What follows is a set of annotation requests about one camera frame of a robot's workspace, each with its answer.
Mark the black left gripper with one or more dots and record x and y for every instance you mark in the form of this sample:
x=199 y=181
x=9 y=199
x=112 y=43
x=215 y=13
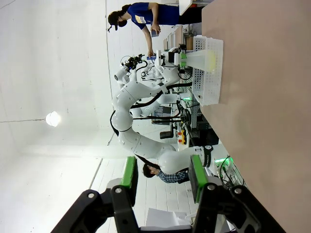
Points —
x=174 y=58

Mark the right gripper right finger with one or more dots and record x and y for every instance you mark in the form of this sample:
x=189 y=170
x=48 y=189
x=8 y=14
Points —
x=198 y=179

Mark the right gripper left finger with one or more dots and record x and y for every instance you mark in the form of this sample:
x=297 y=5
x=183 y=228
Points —
x=128 y=179

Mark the translucent plastic conical flask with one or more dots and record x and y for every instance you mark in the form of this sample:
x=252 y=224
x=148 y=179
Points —
x=200 y=60

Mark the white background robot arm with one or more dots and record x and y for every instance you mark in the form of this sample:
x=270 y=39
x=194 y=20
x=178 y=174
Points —
x=121 y=75
x=167 y=98

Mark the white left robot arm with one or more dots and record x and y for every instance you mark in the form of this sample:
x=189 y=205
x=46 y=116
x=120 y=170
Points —
x=145 y=145

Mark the brown cardboard box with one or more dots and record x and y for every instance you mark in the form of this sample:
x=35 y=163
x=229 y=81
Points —
x=189 y=42

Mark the person in plaid shirt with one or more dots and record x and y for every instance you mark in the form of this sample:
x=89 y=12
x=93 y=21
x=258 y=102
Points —
x=170 y=177

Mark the white perforated plastic basket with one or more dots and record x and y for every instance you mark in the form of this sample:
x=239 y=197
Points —
x=209 y=92

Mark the white box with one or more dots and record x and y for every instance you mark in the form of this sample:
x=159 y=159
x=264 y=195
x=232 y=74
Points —
x=160 y=217

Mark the black rounded block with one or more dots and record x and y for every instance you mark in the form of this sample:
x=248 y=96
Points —
x=166 y=134

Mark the person in blue shirt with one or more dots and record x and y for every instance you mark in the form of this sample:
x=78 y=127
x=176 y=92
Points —
x=145 y=12

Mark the round ceiling lamp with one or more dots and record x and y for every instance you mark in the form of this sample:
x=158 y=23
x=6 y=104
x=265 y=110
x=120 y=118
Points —
x=53 y=119

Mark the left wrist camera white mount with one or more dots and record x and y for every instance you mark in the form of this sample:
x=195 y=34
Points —
x=159 y=58

